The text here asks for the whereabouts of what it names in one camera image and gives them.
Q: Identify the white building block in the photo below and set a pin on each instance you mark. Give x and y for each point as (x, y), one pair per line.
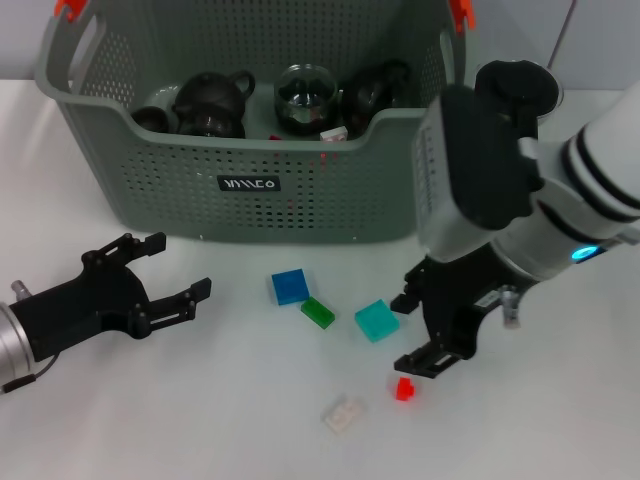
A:
(344, 414)
(334, 134)

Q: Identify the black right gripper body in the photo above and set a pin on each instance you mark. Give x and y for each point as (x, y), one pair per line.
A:
(450, 295)

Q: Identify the black clay teapot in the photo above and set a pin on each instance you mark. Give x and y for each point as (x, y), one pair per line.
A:
(210, 95)

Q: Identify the green building block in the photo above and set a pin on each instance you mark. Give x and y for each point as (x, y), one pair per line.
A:
(317, 312)

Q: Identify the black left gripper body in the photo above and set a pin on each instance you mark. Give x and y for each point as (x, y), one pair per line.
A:
(85, 310)

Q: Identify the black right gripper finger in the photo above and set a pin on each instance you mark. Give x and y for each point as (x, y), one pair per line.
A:
(405, 301)
(425, 361)

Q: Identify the small red building block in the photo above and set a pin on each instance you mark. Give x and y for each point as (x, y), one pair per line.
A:
(405, 390)

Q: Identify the teal building block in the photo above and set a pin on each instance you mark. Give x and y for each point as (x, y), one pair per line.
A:
(377, 321)

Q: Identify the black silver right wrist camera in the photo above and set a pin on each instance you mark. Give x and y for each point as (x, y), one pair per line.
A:
(475, 160)

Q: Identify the blue square building block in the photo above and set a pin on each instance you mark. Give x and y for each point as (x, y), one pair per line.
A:
(289, 287)

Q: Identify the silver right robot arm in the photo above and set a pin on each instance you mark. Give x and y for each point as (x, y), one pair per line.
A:
(590, 175)

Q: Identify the small black clay cup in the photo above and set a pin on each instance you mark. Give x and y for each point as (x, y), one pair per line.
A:
(150, 120)

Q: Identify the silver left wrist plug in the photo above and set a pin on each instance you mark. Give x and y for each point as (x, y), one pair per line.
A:
(20, 289)

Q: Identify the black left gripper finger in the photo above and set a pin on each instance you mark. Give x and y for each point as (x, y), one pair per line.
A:
(195, 295)
(150, 244)

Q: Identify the grey perforated storage bin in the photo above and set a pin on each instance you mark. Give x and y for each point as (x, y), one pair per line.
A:
(300, 210)

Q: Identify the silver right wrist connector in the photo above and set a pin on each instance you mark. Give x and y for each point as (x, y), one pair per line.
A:
(510, 307)

